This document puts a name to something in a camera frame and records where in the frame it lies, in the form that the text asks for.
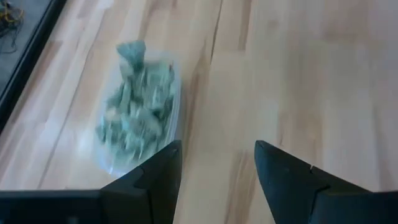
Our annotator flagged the black table frame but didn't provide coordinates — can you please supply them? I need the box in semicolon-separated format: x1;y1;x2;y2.
0;0;68;133

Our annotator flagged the yellow extension cord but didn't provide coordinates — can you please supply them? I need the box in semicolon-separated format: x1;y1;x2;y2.
0;1;25;30

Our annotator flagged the green white sweetener packet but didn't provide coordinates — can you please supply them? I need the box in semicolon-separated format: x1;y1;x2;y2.
136;67;175;125
96;102;133;158
116;40;147;71

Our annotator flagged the clear plastic bin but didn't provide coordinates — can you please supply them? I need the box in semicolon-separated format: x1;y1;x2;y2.
93;51;183;179

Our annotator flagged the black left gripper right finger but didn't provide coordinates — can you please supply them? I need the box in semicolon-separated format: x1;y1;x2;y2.
254;139;374;224

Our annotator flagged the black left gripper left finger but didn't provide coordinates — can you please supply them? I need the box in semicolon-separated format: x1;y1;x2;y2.
101;139;183;224

